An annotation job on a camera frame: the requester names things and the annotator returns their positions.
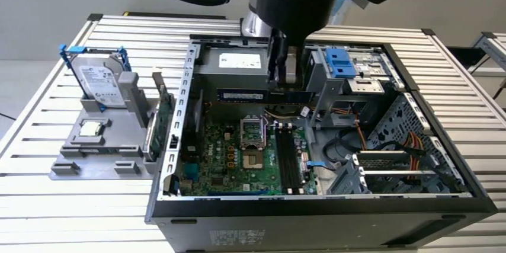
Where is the black open PC case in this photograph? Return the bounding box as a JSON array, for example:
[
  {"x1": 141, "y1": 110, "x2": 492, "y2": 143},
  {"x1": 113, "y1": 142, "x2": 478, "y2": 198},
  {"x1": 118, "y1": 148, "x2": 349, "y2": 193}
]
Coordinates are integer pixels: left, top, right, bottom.
[{"x1": 145, "y1": 33, "x2": 500, "y2": 253}]

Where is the silver CPU chip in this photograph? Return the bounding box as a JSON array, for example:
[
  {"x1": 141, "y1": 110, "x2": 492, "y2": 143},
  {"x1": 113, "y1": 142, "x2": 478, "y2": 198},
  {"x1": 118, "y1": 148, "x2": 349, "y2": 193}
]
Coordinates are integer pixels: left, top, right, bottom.
[{"x1": 78, "y1": 122, "x2": 105, "y2": 138}]

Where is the blue-tabbed black data cable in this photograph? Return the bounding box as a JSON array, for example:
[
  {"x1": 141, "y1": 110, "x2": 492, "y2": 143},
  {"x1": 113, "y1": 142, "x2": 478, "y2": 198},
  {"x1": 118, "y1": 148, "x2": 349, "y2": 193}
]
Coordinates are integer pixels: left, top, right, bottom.
[{"x1": 306, "y1": 160, "x2": 345, "y2": 171}]

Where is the thick black cable loop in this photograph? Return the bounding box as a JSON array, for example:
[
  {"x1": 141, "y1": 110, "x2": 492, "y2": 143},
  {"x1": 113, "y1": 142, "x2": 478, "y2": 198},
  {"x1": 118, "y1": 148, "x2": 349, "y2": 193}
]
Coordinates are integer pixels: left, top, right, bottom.
[{"x1": 322, "y1": 133, "x2": 357, "y2": 171}]

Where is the flat orange yellow power cable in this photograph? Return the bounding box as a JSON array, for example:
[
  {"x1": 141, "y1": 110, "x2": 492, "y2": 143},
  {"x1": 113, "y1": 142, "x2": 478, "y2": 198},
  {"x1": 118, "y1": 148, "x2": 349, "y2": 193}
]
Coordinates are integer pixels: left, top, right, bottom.
[{"x1": 401, "y1": 132, "x2": 428, "y2": 183}]

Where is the graphics card with metal bracket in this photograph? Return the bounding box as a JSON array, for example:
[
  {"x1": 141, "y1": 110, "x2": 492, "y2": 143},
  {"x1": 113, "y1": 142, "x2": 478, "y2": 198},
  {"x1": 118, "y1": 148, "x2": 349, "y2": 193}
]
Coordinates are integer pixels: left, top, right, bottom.
[{"x1": 143, "y1": 71, "x2": 178, "y2": 165}]

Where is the CPU socket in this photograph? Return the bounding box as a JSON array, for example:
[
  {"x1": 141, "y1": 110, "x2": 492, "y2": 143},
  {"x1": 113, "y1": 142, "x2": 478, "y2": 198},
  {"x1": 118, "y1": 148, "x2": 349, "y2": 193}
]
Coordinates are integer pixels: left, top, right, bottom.
[{"x1": 242, "y1": 150, "x2": 265, "y2": 171}]

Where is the grey plastic parts rack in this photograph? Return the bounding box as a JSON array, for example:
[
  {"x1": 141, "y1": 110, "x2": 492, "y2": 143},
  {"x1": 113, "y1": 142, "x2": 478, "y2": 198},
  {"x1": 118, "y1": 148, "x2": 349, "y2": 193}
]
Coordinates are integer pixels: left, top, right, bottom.
[{"x1": 47, "y1": 72, "x2": 165, "y2": 182}]

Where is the blue expansion slot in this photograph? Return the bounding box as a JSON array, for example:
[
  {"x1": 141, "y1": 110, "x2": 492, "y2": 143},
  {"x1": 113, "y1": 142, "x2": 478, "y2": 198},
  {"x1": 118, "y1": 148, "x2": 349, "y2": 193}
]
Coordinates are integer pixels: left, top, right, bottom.
[{"x1": 207, "y1": 189, "x2": 266, "y2": 197}]

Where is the green Dell motherboard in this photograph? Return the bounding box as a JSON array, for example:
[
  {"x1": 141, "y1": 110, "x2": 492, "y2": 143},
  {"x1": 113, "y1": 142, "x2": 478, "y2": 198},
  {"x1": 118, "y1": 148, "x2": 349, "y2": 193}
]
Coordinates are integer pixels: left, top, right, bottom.
[{"x1": 179, "y1": 122, "x2": 319, "y2": 197}]

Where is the blue plastic drive latch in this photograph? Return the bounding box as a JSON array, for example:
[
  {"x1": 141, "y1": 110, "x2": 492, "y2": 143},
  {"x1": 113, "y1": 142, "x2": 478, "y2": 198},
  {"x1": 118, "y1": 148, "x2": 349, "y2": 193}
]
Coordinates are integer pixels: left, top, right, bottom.
[
  {"x1": 331, "y1": 59, "x2": 356, "y2": 78},
  {"x1": 326, "y1": 47, "x2": 350, "y2": 63}
]

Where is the white yellow supply wire bundle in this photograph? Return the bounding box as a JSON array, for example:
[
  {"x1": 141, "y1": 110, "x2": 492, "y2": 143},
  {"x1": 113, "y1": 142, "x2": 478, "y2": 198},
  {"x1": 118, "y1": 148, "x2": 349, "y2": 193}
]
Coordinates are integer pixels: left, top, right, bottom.
[{"x1": 263, "y1": 105, "x2": 317, "y2": 121}]

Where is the wire locking lever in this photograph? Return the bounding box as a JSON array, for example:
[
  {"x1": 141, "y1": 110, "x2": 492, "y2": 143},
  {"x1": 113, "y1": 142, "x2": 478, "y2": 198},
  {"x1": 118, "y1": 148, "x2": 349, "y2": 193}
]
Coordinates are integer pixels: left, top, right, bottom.
[{"x1": 259, "y1": 115, "x2": 274, "y2": 149}]

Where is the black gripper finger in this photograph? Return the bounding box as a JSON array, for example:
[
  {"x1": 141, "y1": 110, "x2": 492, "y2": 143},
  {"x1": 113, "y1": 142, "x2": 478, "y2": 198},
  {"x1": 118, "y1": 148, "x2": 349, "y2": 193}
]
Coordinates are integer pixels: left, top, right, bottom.
[{"x1": 269, "y1": 29, "x2": 309, "y2": 92}]

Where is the silver hard disk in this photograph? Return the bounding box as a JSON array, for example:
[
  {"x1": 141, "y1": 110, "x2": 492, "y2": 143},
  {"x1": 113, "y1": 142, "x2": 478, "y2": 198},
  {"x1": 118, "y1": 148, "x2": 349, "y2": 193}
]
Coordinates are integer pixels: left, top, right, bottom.
[{"x1": 71, "y1": 54, "x2": 127, "y2": 108}]

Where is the grey metal disk bay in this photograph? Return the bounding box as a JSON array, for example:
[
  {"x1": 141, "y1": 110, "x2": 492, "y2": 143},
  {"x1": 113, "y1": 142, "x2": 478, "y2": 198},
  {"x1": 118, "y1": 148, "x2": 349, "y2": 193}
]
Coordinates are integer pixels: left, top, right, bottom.
[{"x1": 327, "y1": 149, "x2": 442, "y2": 195}]

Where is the RAM stick with blue label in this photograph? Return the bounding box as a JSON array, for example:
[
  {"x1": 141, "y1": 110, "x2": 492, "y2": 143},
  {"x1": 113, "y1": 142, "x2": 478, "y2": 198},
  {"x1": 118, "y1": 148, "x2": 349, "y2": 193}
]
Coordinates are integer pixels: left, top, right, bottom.
[{"x1": 217, "y1": 87, "x2": 315, "y2": 105}]

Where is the metal socket cover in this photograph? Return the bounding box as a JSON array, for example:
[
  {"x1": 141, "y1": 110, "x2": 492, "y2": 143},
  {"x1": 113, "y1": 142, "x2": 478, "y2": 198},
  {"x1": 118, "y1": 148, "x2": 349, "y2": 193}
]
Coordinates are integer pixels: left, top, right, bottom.
[{"x1": 239, "y1": 115, "x2": 267, "y2": 149}]

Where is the orange power wire bundle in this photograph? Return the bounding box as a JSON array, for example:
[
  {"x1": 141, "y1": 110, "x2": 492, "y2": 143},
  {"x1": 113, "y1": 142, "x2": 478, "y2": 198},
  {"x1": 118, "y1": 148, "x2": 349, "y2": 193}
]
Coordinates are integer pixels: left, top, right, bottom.
[{"x1": 331, "y1": 107, "x2": 366, "y2": 150}]

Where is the aluminium slatted side table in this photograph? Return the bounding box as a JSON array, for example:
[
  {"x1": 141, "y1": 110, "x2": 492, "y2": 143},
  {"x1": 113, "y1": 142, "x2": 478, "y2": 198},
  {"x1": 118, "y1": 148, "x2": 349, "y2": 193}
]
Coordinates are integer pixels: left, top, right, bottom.
[{"x1": 469, "y1": 30, "x2": 506, "y2": 100}]

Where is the grey power supply unit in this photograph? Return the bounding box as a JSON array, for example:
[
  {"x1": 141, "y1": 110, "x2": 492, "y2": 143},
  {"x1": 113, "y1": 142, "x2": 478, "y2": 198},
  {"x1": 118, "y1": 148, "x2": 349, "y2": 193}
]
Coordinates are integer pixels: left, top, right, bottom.
[{"x1": 195, "y1": 47, "x2": 274, "y2": 117}]

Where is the RAM slot with white clips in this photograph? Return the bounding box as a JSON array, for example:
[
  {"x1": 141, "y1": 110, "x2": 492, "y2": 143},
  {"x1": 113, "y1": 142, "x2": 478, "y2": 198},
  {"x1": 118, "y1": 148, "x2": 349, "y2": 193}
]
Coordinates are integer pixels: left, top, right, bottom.
[{"x1": 279, "y1": 122, "x2": 298, "y2": 195}]

